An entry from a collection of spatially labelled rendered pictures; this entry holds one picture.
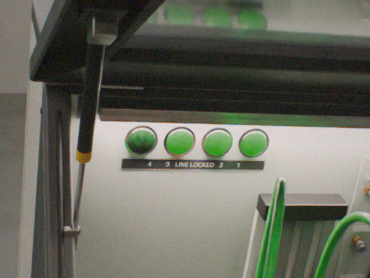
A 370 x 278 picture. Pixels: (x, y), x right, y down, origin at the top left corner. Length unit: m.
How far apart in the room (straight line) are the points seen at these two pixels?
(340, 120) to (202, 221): 0.27
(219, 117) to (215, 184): 0.13
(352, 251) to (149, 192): 0.39
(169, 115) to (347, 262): 0.46
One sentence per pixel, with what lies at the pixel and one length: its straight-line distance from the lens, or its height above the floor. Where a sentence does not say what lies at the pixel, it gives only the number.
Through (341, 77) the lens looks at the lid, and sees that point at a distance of 1.13.
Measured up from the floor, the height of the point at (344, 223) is 1.33.
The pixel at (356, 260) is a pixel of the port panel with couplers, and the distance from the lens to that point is 1.44.
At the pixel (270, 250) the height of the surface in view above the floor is 1.39.
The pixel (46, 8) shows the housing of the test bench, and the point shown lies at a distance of 1.38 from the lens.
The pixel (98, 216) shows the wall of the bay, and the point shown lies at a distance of 1.25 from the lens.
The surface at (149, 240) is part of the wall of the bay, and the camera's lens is 1.29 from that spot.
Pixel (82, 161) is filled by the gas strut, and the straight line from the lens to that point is 0.94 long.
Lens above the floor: 1.87
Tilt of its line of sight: 24 degrees down
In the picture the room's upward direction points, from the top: 8 degrees clockwise
